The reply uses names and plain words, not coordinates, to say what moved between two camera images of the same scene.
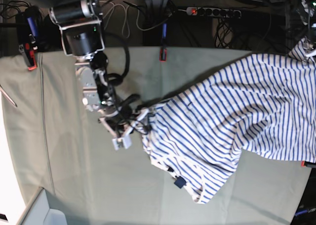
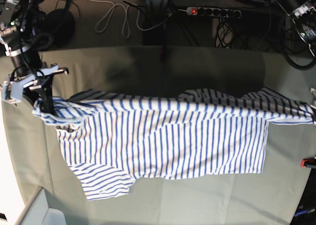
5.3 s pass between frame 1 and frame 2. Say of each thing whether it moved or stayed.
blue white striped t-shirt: moved
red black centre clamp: stayed
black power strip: stayed
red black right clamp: stayed
